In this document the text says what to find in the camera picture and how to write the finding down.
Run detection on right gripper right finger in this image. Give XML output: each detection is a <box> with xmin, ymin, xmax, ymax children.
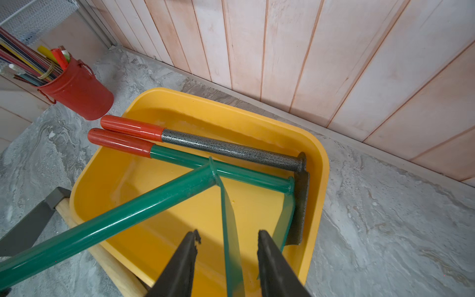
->
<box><xmin>257</xmin><ymin>230</ymin><xmax>310</xmax><ymax>297</ymax></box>

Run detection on yellow plastic storage box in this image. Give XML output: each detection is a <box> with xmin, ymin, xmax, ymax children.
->
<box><xmin>70</xmin><ymin>88</ymin><xmax>330</xmax><ymax>297</ymax></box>

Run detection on grey speckled hoe red grip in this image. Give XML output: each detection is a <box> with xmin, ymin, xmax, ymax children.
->
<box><xmin>100</xmin><ymin>115</ymin><xmax>310</xmax><ymax>245</ymax></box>

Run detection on green hoe red grip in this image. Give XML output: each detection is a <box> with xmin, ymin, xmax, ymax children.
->
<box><xmin>87</xmin><ymin>127</ymin><xmax>297</xmax><ymax>253</ymax></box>
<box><xmin>1</xmin><ymin>160</ymin><xmax>245</xmax><ymax>297</ymax></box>

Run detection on wooden handle pick hammer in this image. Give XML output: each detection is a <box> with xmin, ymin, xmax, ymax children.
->
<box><xmin>1</xmin><ymin>187</ymin><xmax>148</xmax><ymax>297</ymax></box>

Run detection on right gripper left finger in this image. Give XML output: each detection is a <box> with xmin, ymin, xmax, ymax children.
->
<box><xmin>146</xmin><ymin>230</ymin><xmax>201</xmax><ymax>297</ymax></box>

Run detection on pens in red bucket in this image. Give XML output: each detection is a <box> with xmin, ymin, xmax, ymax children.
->
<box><xmin>1</xmin><ymin>28</ymin><xmax>72</xmax><ymax>87</ymax></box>

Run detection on white wire mesh shelf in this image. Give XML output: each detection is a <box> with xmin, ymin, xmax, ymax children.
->
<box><xmin>1</xmin><ymin>0</ymin><xmax>79</xmax><ymax>45</ymax></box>

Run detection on red metal pen bucket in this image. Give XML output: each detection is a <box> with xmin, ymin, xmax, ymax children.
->
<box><xmin>37</xmin><ymin>58</ymin><xmax>114</xmax><ymax>121</ymax></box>

